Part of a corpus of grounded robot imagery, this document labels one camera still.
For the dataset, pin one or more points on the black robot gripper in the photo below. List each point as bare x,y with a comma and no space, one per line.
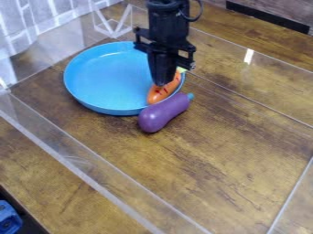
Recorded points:
163,40

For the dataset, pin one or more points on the orange toy carrot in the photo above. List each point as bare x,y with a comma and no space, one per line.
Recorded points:
159,93

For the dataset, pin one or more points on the blue round plastic tray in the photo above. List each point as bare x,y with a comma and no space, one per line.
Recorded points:
107,78

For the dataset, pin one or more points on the purple toy eggplant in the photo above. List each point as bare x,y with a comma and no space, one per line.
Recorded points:
157,114

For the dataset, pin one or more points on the white patterned curtain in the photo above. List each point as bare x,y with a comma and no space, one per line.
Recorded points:
26,18

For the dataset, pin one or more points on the black baseboard strip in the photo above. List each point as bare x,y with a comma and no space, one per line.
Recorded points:
276,20

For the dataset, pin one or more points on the blue object at corner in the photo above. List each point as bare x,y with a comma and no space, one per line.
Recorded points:
9,219

